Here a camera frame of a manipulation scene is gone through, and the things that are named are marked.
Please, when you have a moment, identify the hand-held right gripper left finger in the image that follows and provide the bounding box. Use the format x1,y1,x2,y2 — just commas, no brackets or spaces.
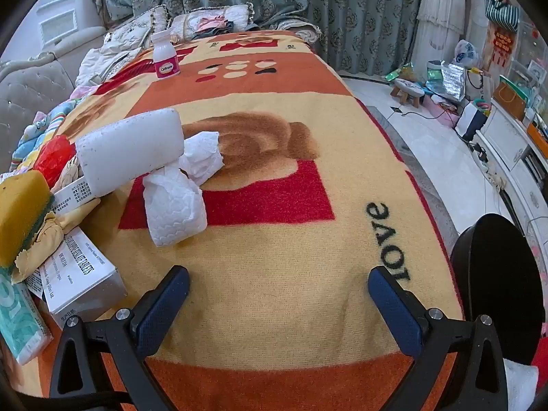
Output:
49,265,191,411

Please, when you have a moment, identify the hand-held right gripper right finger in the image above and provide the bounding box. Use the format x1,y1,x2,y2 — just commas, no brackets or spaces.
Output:
368,265,510,411

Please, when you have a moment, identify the white medicine box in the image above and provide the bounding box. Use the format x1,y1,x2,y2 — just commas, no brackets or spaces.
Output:
26,231,129,322

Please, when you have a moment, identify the black trash bin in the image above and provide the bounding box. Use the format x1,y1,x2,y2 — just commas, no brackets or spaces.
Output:
449,213,548,366

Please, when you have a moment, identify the yellow paper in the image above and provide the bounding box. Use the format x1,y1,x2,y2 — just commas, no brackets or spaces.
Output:
11,199,101,285

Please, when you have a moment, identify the green tissue packet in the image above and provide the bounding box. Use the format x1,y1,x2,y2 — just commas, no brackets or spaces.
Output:
0,265,54,366

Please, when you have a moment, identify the narrow white printed box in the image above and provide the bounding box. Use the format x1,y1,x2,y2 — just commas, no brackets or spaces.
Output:
50,179,101,215

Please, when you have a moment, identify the yellow sponge green pad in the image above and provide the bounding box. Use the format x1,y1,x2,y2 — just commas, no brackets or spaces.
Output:
0,170,55,268

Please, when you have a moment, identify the red plastic bag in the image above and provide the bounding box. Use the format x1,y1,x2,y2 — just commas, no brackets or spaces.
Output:
33,135,78,189

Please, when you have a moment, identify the printed rose blanket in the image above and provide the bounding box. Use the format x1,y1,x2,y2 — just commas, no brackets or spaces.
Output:
26,30,465,411

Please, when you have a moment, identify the pink basin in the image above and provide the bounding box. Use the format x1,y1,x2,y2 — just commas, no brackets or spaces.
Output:
422,94,461,127

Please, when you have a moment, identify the white television cabinet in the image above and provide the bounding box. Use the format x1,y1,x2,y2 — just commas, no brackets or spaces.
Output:
475,94,548,240

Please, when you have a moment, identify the white shopping bag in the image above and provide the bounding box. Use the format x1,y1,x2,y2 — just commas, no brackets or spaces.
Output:
454,102,488,140

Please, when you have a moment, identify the colourful children's quilt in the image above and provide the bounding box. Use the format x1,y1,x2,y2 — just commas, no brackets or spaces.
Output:
11,86,99,172

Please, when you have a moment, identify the small wooden stool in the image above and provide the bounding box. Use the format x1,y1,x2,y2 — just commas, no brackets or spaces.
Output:
390,78,424,105

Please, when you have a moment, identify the silver insulated bag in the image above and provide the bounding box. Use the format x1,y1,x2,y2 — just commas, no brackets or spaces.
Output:
439,62,469,101

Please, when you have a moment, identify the colourful foil bag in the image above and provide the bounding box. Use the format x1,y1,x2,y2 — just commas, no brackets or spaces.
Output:
384,63,416,83

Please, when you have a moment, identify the teal gift bag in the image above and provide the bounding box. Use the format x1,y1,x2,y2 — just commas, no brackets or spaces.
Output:
426,61,444,94

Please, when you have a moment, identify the brown handbag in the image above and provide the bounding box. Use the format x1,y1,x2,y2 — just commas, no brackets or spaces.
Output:
492,80,527,121

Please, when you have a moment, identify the white padded jacket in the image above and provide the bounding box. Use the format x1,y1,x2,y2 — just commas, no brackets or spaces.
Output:
77,45,146,90

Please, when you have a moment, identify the white bottle pink label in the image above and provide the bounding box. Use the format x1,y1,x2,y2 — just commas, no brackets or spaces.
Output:
151,31,180,80

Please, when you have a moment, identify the beige tufted sofa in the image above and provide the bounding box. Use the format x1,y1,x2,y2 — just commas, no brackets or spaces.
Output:
0,26,108,172

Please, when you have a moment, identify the white plastic bag blue print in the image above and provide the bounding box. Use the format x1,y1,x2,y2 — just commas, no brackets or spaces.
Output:
454,39,480,66

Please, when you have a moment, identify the fringed beige cushion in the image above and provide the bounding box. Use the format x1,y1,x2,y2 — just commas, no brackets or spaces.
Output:
105,4,170,48

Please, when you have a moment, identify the red hanging decoration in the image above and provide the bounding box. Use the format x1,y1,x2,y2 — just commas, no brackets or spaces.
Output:
492,28,516,69

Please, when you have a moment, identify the pile of clothes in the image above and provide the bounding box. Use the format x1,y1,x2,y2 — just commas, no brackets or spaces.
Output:
195,15,236,37

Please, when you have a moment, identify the floral fringed cushion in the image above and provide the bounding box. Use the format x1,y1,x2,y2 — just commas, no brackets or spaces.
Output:
169,3,255,43

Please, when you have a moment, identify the lace covered air conditioner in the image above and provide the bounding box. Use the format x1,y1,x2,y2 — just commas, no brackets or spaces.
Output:
417,0,467,69

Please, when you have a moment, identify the green patterned curtain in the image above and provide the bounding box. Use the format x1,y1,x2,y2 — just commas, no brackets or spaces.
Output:
100,0,424,78

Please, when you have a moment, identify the striped tote bag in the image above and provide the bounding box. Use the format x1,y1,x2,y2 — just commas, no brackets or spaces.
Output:
485,0,520,33

